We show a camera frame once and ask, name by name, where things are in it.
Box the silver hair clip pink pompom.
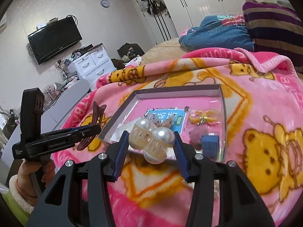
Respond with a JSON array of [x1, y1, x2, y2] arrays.
[[188, 126, 209, 150]]

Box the pearl hair claw clip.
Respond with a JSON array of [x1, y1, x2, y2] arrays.
[[128, 118, 176, 165]]

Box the pink dotted bow hair clip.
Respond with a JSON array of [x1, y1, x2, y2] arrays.
[[143, 113, 176, 129]]

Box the yellow earrings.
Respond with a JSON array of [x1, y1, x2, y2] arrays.
[[188, 109, 222, 126]]

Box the dark red hair claw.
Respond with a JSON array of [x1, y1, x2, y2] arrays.
[[77, 101, 106, 151]]

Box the small blue jewelry box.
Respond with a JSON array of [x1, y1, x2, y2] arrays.
[[201, 134, 220, 158]]

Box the left hand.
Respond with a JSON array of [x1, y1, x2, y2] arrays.
[[16, 159, 55, 207]]

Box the grey cardboard box tray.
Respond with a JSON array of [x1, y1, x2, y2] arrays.
[[99, 84, 227, 162]]

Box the white drawer cabinet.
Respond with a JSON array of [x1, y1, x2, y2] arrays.
[[67, 43, 117, 91]]

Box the pink bear fleece blanket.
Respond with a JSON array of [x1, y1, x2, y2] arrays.
[[64, 48, 302, 226]]

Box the black bag on floor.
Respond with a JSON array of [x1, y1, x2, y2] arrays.
[[111, 43, 145, 70]]

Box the blue quilt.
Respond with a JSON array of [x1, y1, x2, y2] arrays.
[[179, 14, 254, 52]]

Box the hanging bags on door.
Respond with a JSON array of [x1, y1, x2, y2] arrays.
[[139, 0, 166, 15]]

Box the purple striped pillow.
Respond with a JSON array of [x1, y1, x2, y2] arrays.
[[242, 0, 302, 73]]

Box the black wall television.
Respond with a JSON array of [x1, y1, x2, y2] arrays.
[[28, 16, 82, 65]]

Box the round wall clock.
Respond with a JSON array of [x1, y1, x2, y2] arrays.
[[100, 0, 110, 8]]

